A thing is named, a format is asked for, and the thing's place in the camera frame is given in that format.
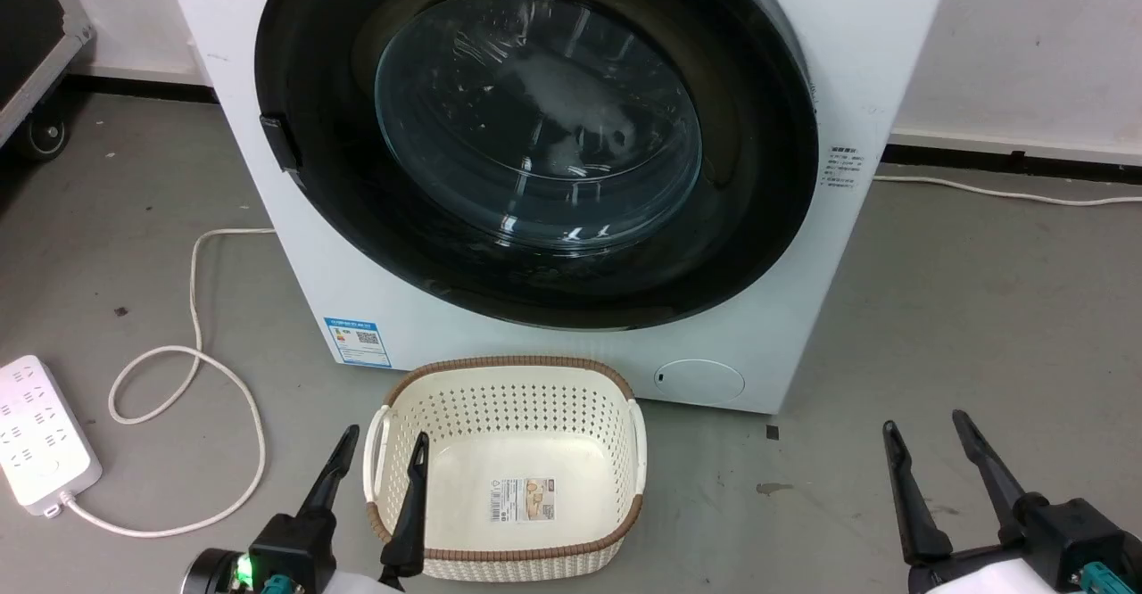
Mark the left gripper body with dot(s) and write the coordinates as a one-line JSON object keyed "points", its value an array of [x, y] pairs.
{"points": [[290, 554]]}

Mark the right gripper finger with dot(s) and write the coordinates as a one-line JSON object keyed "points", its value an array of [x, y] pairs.
{"points": [[912, 505], [990, 469]]}

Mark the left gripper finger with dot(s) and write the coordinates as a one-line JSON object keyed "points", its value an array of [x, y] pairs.
{"points": [[328, 478], [410, 523]]}

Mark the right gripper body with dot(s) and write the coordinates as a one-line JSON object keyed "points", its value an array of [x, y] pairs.
{"points": [[1079, 545]]}

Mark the round black glass washer door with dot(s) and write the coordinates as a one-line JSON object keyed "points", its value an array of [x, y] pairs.
{"points": [[535, 112]]}

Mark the white front-load washing machine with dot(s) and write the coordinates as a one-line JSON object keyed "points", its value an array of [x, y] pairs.
{"points": [[410, 331]]}

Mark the paper label in basket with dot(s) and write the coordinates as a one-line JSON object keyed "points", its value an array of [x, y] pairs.
{"points": [[522, 499]]}

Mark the cream perforated laundry basket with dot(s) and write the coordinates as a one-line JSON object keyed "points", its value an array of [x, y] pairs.
{"points": [[526, 451]]}

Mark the blue energy label sticker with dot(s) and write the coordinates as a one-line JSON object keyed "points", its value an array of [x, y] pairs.
{"points": [[358, 342]]}

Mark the round white filter cover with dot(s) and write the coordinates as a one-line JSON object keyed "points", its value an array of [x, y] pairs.
{"points": [[700, 381]]}

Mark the white power strip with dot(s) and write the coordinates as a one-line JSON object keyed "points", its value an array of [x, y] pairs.
{"points": [[36, 438]]}

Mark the small white text sticker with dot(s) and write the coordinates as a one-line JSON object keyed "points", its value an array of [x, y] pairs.
{"points": [[845, 167]]}

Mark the black caster wheel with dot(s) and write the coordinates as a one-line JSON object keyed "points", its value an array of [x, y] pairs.
{"points": [[46, 135]]}

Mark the black flight case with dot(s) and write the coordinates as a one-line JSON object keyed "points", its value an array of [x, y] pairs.
{"points": [[22, 32]]}

